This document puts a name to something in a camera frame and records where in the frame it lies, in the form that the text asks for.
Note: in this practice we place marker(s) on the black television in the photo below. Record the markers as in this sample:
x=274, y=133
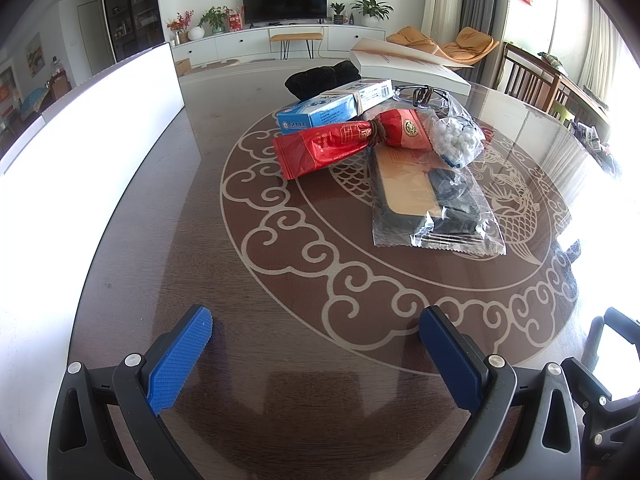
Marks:
x=284, y=2

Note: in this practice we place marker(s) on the white flat gift box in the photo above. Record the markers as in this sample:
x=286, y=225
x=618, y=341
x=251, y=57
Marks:
x=400, y=60

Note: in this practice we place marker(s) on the grey curtain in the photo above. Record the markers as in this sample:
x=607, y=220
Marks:
x=482, y=0

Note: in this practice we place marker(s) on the white board panel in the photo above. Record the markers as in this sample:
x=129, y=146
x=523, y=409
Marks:
x=75, y=185

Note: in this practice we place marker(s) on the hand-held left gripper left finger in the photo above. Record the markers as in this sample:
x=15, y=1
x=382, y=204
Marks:
x=179, y=360

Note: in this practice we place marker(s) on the long red snack packet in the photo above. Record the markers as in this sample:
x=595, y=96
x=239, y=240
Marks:
x=320, y=147

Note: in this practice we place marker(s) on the white television cabinet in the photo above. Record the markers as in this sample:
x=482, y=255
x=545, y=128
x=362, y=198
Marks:
x=240, y=42

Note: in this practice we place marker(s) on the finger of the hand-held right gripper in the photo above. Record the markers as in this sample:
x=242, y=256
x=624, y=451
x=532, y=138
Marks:
x=625, y=327
x=587, y=385

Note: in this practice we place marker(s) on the clear black eyeglasses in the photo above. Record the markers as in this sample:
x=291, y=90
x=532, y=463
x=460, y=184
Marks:
x=440, y=97

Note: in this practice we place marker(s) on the large plant white pot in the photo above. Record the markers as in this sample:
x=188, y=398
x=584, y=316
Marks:
x=372, y=10

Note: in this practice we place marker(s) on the red packet gold emblem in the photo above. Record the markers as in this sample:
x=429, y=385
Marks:
x=405, y=127

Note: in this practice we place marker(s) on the bag of white beads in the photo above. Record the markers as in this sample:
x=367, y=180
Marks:
x=460, y=140

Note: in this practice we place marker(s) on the wooden bench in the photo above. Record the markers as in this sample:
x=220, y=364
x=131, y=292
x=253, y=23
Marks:
x=580, y=95

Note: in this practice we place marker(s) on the dark display cabinet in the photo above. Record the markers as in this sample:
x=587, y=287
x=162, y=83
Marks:
x=132, y=7

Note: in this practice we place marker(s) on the plain white curtain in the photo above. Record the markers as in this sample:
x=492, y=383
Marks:
x=602, y=50

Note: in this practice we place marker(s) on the white blue medicine box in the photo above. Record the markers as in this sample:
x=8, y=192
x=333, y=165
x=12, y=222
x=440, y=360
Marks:
x=365, y=92

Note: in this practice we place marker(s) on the framed wall picture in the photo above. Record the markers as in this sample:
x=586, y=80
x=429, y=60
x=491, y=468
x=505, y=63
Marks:
x=34, y=54

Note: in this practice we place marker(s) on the cardboard box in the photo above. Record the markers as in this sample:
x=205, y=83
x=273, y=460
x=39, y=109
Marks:
x=181, y=66

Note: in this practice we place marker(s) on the small potted plant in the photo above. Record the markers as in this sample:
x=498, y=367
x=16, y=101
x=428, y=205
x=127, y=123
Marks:
x=338, y=12

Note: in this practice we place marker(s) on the orange lounge chair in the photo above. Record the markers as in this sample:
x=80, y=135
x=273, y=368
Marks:
x=460, y=45

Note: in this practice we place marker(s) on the black cloth pouch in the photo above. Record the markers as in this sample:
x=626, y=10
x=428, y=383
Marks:
x=320, y=80

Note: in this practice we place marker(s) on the clutter of small bottles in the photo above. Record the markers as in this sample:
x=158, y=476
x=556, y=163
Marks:
x=597, y=142

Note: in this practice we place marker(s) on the round white vase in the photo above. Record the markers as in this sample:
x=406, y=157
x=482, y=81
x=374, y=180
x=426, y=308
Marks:
x=196, y=33

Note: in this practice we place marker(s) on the orange cushion stool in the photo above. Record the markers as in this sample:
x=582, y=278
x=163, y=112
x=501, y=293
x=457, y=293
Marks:
x=296, y=36

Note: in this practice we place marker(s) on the bushy green potted plant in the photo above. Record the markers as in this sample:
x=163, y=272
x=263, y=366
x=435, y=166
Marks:
x=215, y=19

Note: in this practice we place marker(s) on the red flower vase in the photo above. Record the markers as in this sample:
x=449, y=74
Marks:
x=180, y=25

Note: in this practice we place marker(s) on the wooden chair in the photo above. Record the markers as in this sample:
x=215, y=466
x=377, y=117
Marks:
x=525, y=75

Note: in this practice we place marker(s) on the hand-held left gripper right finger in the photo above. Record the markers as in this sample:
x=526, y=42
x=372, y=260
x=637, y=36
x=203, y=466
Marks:
x=450, y=360

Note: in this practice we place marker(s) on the phone case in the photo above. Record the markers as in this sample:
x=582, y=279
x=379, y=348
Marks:
x=405, y=195

